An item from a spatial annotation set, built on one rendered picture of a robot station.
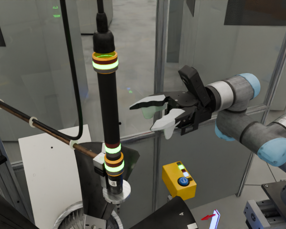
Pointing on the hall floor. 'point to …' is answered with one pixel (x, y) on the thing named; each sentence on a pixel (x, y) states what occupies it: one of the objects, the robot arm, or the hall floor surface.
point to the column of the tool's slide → (7, 179)
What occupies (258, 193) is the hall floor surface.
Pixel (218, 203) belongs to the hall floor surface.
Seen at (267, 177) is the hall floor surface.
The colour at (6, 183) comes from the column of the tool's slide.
